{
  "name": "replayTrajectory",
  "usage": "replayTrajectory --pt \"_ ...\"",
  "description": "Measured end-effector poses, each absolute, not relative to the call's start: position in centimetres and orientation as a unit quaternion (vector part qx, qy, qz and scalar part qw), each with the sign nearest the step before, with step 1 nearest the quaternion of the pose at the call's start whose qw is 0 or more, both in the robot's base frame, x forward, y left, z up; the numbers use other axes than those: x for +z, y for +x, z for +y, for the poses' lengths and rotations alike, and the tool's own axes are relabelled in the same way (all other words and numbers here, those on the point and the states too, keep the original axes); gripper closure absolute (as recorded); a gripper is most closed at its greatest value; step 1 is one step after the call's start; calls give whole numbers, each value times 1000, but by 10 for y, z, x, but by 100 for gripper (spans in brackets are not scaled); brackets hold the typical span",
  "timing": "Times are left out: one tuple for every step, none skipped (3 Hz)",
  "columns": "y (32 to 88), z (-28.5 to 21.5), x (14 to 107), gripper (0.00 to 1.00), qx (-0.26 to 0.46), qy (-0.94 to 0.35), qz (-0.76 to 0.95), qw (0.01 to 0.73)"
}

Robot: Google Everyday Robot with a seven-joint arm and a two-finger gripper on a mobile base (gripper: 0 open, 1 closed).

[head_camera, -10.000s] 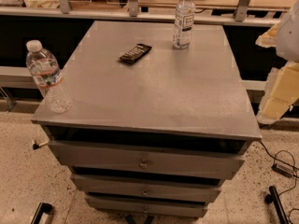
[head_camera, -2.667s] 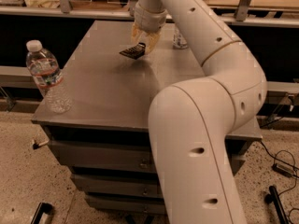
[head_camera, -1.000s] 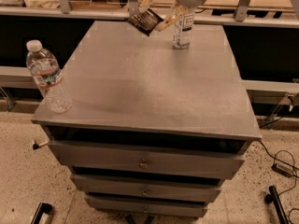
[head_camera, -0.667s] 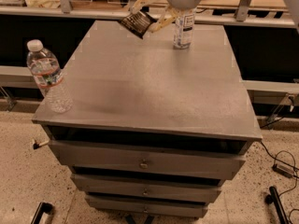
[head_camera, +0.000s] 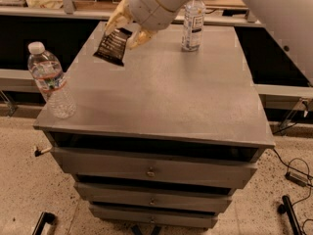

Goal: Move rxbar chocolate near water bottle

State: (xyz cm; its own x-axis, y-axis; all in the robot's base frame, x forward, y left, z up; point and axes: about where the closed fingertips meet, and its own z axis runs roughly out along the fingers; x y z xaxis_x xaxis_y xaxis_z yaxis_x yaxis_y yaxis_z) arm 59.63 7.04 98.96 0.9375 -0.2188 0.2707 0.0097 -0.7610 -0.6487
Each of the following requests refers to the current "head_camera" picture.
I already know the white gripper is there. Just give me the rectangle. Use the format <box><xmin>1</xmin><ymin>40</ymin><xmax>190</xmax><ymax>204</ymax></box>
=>
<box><xmin>104</xmin><ymin>0</ymin><xmax>178</xmax><ymax>50</ymax></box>

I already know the black rxbar chocolate wrapper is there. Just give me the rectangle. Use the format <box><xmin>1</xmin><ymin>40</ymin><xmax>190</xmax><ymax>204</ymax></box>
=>
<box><xmin>94</xmin><ymin>28</ymin><xmax>132</xmax><ymax>67</ymax></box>

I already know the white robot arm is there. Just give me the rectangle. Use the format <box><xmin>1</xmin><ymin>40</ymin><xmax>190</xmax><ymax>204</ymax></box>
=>
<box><xmin>105</xmin><ymin>0</ymin><xmax>313</xmax><ymax>82</ymax></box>

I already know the clear bottle white label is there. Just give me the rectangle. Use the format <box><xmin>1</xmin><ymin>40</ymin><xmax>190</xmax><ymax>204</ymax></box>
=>
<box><xmin>182</xmin><ymin>0</ymin><xmax>206</xmax><ymax>52</ymax></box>

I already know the clear water bottle red label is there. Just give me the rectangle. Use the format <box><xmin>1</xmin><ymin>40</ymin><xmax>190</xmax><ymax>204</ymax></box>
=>
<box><xmin>27</xmin><ymin>41</ymin><xmax>76</xmax><ymax>118</ymax></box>

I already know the grey metal drawer cabinet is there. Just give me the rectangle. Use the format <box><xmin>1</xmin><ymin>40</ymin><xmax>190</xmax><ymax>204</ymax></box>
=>
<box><xmin>35</xmin><ymin>24</ymin><xmax>274</xmax><ymax>218</ymax></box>

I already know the white plug on floor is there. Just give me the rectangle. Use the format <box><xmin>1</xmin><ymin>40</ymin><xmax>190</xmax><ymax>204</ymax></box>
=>
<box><xmin>33</xmin><ymin>146</ymin><xmax>51</xmax><ymax>157</ymax></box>

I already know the top grey drawer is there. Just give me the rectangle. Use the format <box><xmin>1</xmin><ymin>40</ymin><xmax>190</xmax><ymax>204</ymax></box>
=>
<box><xmin>52</xmin><ymin>147</ymin><xmax>257</xmax><ymax>189</ymax></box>

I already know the grey drawer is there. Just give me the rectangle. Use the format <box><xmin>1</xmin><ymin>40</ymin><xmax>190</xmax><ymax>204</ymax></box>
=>
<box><xmin>89</xmin><ymin>205</ymin><xmax>217</xmax><ymax>228</ymax></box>
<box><xmin>52</xmin><ymin>147</ymin><xmax>257</xmax><ymax>189</ymax></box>
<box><xmin>74</xmin><ymin>182</ymin><xmax>232</xmax><ymax>213</ymax></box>

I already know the middle grey drawer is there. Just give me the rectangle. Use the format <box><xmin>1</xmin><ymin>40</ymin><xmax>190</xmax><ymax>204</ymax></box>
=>
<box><xmin>74</xmin><ymin>182</ymin><xmax>232</xmax><ymax>213</ymax></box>

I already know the bottom grey drawer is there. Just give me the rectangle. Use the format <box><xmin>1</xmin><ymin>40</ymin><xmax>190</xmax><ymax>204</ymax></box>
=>
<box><xmin>89</xmin><ymin>205</ymin><xmax>217</xmax><ymax>228</ymax></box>

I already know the black cylindrical bar right floor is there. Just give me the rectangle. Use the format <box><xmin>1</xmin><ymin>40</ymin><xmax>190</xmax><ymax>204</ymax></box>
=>
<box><xmin>277</xmin><ymin>195</ymin><xmax>302</xmax><ymax>235</ymax></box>

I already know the grey metal rail frame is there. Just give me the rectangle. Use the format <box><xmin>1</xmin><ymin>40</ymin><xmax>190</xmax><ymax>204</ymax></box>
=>
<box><xmin>0</xmin><ymin>0</ymin><xmax>260</xmax><ymax>26</ymax></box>

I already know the black bracket left floor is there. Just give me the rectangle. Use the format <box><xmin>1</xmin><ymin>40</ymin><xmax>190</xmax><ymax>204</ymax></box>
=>
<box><xmin>32</xmin><ymin>211</ymin><xmax>56</xmax><ymax>235</ymax></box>

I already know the black power adapter with cable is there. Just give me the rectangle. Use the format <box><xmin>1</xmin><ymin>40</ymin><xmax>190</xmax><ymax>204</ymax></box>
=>
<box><xmin>272</xmin><ymin>149</ymin><xmax>312</xmax><ymax>207</ymax></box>

